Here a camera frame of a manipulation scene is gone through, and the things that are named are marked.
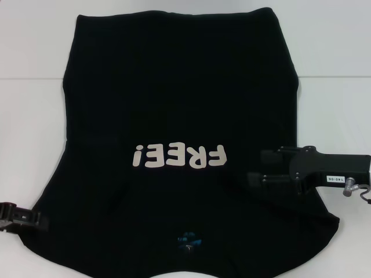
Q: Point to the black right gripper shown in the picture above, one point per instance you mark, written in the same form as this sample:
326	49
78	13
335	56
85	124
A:
333	168

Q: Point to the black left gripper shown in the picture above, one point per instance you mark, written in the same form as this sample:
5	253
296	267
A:
5	220

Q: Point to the black shirt with FREE print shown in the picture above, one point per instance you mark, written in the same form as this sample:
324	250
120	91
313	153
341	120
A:
174	101

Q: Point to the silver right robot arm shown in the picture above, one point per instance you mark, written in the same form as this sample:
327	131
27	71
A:
370	173

